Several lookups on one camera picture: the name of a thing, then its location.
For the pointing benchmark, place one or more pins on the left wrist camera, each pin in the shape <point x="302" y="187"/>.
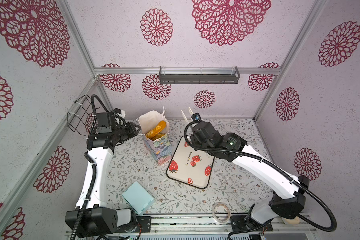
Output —
<point x="110" y="121"/>

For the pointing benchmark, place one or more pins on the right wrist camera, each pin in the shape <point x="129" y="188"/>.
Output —
<point x="203" y="130"/>

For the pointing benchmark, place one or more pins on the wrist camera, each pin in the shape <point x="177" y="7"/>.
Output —
<point x="203" y="130"/>
<point x="110" y="121"/>

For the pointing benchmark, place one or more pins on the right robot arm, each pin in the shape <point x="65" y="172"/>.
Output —
<point x="289" y="191"/>

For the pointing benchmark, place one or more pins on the black wire basket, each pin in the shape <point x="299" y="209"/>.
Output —
<point x="81" y="120"/>

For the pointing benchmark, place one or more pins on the strawberry print bread tray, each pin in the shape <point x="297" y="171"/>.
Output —
<point x="190" y="167"/>

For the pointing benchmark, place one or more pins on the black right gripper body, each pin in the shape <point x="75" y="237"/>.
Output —
<point x="197" y="145"/>

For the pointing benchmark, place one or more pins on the beige brush block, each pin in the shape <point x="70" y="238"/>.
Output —
<point x="291" y="222"/>

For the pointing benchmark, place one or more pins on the floral paper bag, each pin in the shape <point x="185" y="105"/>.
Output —
<point x="160" y="149"/>

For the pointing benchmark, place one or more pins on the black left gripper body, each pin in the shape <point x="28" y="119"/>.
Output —
<point x="125" y="132"/>

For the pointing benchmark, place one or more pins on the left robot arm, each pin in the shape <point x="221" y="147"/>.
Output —
<point x="91" y="216"/>

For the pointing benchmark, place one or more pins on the clear tape roll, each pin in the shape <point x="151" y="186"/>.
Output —
<point x="221" y="212"/>

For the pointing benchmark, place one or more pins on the long twisted bread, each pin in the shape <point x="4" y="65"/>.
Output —
<point x="156" y="132"/>

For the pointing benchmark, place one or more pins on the light green box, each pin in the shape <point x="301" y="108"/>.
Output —
<point x="138" y="198"/>

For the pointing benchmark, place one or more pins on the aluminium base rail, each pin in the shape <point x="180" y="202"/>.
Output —
<point x="205" y="227"/>

